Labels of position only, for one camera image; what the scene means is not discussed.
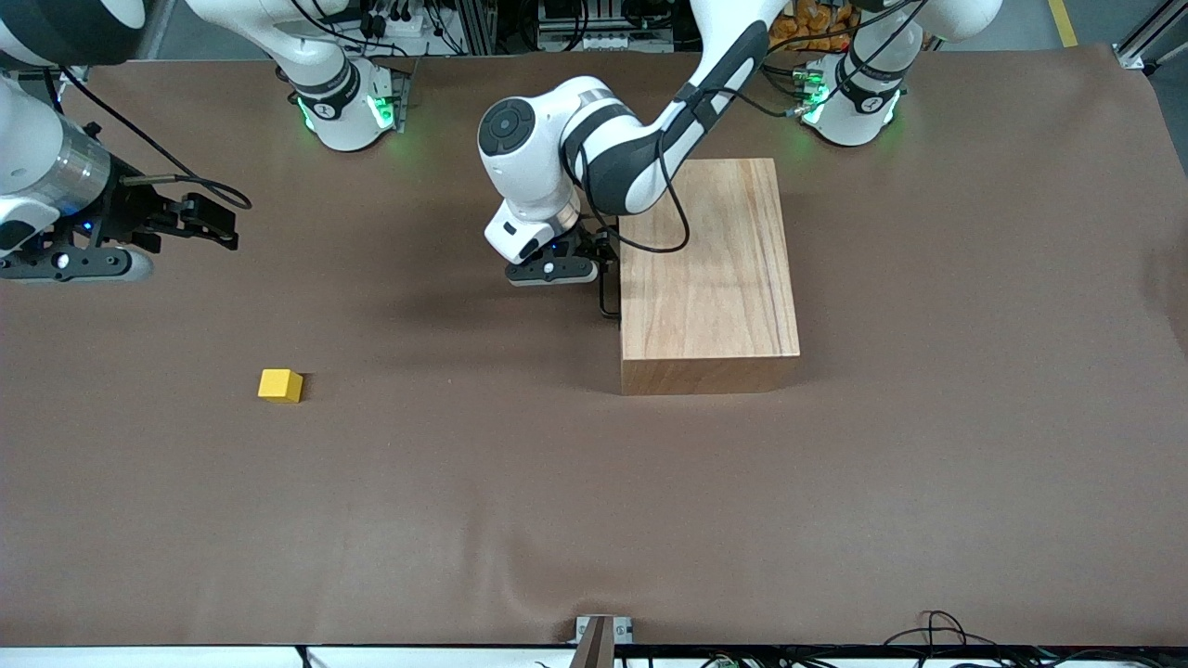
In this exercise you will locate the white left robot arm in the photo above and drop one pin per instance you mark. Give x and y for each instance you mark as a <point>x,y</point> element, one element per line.
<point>538,176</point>

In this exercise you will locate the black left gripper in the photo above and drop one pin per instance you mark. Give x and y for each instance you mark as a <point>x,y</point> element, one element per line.
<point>587,246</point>

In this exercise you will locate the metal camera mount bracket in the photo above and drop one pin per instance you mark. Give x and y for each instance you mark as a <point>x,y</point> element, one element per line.
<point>601,640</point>

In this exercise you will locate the aluminium frame profile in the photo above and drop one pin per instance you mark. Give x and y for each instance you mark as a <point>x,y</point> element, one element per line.
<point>1146,42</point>

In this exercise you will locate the white power strip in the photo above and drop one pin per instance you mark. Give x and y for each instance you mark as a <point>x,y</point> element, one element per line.
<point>603,42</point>

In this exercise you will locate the yellow block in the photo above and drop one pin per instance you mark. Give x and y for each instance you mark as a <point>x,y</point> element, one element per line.
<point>278,384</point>

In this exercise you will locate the orange objects bag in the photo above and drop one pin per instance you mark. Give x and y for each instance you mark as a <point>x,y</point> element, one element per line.
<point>817,23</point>

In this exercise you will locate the wooden cabinet box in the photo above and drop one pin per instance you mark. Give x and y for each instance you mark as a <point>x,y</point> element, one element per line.
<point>715,278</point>

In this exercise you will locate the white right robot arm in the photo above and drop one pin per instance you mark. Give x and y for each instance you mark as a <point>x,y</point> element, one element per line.
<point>37,158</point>

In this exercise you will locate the brown table cover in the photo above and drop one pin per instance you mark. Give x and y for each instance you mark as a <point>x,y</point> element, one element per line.
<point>464,510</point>

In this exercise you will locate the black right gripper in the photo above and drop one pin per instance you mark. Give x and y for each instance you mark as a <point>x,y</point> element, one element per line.
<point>127,215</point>

